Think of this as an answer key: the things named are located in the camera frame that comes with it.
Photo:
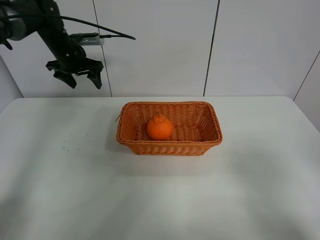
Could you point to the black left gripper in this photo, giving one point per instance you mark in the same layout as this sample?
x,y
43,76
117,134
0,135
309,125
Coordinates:
x,y
71,58

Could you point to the orange with knobbed top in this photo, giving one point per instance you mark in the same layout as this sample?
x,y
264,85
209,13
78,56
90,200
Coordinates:
x,y
159,128

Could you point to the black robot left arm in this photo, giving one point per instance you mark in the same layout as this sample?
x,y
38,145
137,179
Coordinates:
x,y
21,18

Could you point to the orange wicker basket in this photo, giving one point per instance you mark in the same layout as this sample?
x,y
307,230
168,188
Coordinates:
x,y
188,128

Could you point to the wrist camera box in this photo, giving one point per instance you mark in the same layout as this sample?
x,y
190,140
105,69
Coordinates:
x,y
87,39

